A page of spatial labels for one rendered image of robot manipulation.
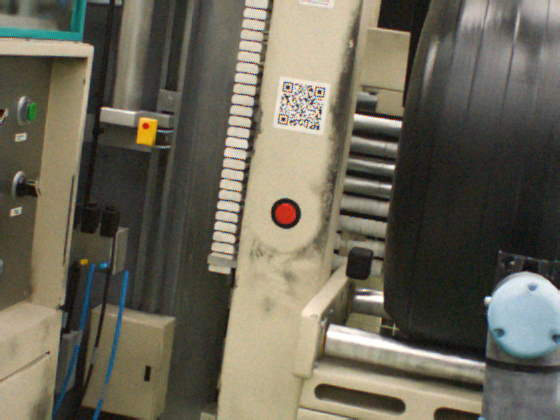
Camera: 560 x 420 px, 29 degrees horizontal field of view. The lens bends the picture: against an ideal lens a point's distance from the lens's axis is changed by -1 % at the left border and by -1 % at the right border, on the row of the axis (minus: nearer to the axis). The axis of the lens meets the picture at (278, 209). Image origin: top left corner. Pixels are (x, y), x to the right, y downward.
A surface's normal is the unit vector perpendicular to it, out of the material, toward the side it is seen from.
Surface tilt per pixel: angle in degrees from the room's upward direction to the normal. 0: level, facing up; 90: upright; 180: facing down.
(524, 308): 83
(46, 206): 90
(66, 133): 90
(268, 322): 90
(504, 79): 64
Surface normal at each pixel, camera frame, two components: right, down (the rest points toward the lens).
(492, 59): -0.11, -0.38
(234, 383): -0.20, 0.12
